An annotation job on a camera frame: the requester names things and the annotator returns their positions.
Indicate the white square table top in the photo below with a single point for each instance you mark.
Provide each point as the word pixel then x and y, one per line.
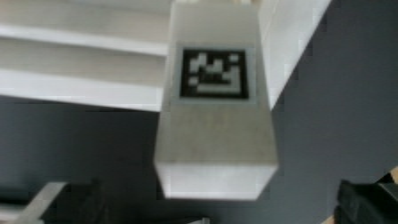
pixel 85 47

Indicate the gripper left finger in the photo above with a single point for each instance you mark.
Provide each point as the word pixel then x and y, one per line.
pixel 69 203

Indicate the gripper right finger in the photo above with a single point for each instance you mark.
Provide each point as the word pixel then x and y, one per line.
pixel 367 203

